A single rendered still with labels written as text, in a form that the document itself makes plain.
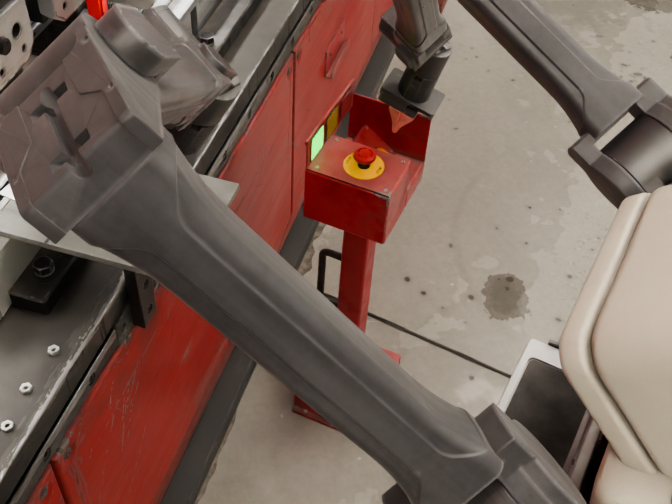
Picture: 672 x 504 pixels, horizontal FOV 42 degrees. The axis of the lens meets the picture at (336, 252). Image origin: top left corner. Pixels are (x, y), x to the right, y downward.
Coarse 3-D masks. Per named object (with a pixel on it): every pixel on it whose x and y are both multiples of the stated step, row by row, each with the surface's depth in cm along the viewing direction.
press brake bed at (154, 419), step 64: (320, 0) 188; (384, 0) 263; (320, 64) 202; (384, 64) 299; (256, 128) 165; (256, 192) 176; (128, 320) 126; (192, 320) 156; (128, 384) 133; (192, 384) 166; (64, 448) 116; (128, 448) 140; (192, 448) 197
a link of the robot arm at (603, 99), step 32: (480, 0) 88; (512, 0) 88; (512, 32) 88; (544, 32) 87; (544, 64) 87; (576, 64) 86; (576, 96) 86; (608, 96) 86; (640, 96) 85; (576, 128) 90; (608, 128) 90; (576, 160) 90; (608, 160) 85; (608, 192) 89; (640, 192) 84
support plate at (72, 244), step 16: (208, 176) 118; (224, 192) 116; (16, 208) 112; (0, 224) 110; (16, 224) 110; (32, 240) 108; (64, 240) 108; (80, 240) 109; (80, 256) 108; (96, 256) 107; (112, 256) 107
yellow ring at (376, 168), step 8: (344, 160) 154; (352, 160) 154; (376, 160) 155; (344, 168) 153; (352, 168) 153; (368, 168) 153; (376, 168) 153; (352, 176) 152; (360, 176) 152; (368, 176) 152; (376, 176) 152
